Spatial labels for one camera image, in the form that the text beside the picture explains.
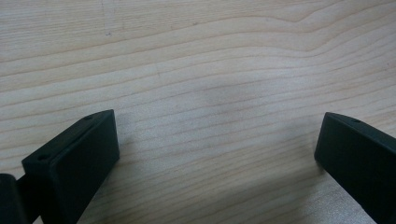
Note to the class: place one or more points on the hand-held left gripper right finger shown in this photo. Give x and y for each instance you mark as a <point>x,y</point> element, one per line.
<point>361,161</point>

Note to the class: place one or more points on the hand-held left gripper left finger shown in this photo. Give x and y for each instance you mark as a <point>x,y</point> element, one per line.
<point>71,168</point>

